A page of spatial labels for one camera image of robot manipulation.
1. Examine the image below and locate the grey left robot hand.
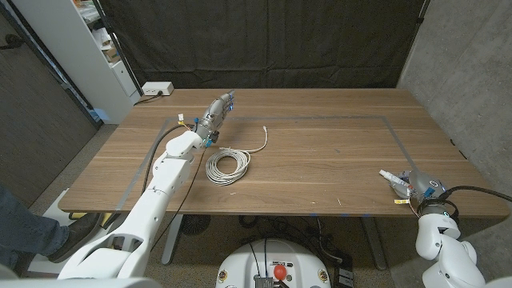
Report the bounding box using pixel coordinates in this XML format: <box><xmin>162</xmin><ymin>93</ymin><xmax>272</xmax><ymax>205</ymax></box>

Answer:
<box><xmin>194</xmin><ymin>89</ymin><xmax>236</xmax><ymax>142</ymax></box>

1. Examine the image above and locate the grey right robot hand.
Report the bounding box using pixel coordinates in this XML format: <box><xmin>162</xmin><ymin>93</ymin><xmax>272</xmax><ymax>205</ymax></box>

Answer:
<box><xmin>390</xmin><ymin>169</ymin><xmax>447</xmax><ymax>205</ymax></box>

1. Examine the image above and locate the white toothpaste tube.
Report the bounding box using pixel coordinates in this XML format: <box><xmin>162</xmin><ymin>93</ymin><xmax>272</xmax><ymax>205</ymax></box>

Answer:
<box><xmin>378</xmin><ymin>169</ymin><xmax>415</xmax><ymax>194</ymax></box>

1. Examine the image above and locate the white power strip box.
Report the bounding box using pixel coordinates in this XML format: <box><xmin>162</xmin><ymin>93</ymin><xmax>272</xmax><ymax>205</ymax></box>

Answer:
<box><xmin>142</xmin><ymin>81</ymin><xmax>175</xmax><ymax>97</ymax></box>

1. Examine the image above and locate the grey table leg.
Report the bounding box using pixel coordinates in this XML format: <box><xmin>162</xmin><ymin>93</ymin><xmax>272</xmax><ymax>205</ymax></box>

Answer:
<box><xmin>161</xmin><ymin>214</ymin><xmax>185</xmax><ymax>266</ymax></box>
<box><xmin>361</xmin><ymin>215</ymin><xmax>388</xmax><ymax>271</ymax></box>

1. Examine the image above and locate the wooden panel with metal strip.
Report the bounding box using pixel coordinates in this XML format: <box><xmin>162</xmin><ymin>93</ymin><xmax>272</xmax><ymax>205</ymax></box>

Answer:
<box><xmin>114</xmin><ymin>114</ymin><xmax>419</xmax><ymax>211</ymax></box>

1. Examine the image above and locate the black backdrop curtain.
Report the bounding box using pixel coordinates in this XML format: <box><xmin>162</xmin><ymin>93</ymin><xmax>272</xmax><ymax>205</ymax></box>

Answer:
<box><xmin>98</xmin><ymin>0</ymin><xmax>431</xmax><ymax>90</ymax></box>

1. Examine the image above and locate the black round grille object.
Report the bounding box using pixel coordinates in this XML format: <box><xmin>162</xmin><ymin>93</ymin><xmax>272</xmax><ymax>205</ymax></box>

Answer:
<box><xmin>179</xmin><ymin>214</ymin><xmax>212</xmax><ymax>237</ymax></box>

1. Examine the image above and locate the black backdrop stand pole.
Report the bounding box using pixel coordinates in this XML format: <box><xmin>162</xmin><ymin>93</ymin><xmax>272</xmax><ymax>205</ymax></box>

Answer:
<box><xmin>413</xmin><ymin>0</ymin><xmax>431</xmax><ymax>26</ymax></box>
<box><xmin>90</xmin><ymin>0</ymin><xmax>145</xmax><ymax>98</ymax></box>

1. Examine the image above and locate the brown cardboard box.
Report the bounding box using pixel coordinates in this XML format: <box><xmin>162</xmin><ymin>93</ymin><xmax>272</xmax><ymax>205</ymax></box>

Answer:
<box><xmin>101</xmin><ymin>46</ymin><xmax>122</xmax><ymax>64</ymax></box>

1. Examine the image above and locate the black floor power strip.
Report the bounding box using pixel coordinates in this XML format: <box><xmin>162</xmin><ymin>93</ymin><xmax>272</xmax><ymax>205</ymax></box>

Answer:
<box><xmin>333</xmin><ymin>255</ymin><xmax>355</xmax><ymax>288</ymax></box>

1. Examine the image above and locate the white robot torso base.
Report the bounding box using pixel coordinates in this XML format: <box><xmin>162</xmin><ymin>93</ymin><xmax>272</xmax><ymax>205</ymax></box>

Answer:
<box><xmin>215</xmin><ymin>238</ymin><xmax>333</xmax><ymax>288</ymax></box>

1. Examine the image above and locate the white shelf cabinet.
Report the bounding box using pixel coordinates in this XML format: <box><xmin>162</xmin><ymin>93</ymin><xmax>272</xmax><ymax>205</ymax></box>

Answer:
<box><xmin>11</xmin><ymin>0</ymin><xmax>142</xmax><ymax>125</ymax></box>

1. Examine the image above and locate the person's black shoe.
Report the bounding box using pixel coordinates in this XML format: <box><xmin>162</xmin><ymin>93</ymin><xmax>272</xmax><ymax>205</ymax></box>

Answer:
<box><xmin>47</xmin><ymin>212</ymin><xmax>103</xmax><ymax>264</ymax></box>

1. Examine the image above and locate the person's leg in jeans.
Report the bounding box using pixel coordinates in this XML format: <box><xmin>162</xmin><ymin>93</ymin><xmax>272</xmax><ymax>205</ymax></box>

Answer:
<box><xmin>0</xmin><ymin>185</ymin><xmax>71</xmax><ymax>270</ymax></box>

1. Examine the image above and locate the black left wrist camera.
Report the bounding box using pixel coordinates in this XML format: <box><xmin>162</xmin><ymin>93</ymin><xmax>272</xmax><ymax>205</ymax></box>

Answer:
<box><xmin>203</xmin><ymin>130</ymin><xmax>221</xmax><ymax>149</ymax></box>

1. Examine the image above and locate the white coiled ethernet cable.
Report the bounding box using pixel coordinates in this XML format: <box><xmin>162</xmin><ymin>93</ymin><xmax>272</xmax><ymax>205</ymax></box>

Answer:
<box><xmin>205</xmin><ymin>125</ymin><xmax>269</xmax><ymax>187</ymax></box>

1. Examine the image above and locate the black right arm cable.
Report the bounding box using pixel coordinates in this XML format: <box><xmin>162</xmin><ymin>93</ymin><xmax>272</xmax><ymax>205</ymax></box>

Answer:
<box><xmin>415</xmin><ymin>185</ymin><xmax>512</xmax><ymax>218</ymax></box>

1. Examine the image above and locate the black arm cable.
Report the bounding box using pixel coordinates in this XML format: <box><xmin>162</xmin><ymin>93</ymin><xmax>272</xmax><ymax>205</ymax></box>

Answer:
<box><xmin>140</xmin><ymin>123</ymin><xmax>197</xmax><ymax>194</ymax></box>
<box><xmin>415</xmin><ymin>185</ymin><xmax>512</xmax><ymax>218</ymax></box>

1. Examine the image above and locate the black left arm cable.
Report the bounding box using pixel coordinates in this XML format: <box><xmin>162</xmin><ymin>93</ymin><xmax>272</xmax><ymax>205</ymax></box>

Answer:
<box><xmin>140</xmin><ymin>123</ymin><xmax>197</xmax><ymax>194</ymax></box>

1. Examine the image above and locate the black door handle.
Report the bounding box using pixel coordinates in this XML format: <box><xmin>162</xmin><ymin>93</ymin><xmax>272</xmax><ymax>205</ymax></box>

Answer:
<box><xmin>0</xmin><ymin>33</ymin><xmax>25</xmax><ymax>51</ymax></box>

